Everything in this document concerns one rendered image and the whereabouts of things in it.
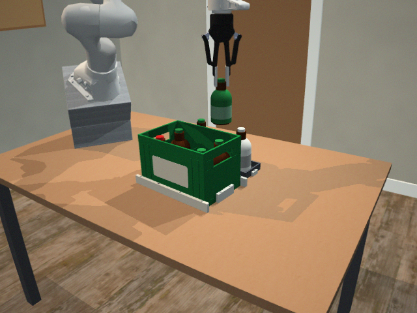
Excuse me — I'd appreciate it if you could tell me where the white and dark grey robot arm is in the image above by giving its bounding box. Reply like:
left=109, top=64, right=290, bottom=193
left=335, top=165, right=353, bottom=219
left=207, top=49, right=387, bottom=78
left=61, top=0, right=250, bottom=102

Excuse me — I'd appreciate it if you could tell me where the green bottle crate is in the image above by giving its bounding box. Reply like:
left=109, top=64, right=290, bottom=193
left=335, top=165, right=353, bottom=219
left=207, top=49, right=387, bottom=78
left=140, top=120, right=241, bottom=206

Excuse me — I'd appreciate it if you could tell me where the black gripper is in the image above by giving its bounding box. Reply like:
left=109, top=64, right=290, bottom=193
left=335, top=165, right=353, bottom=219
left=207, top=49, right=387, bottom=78
left=201, top=13, right=242, bottom=87

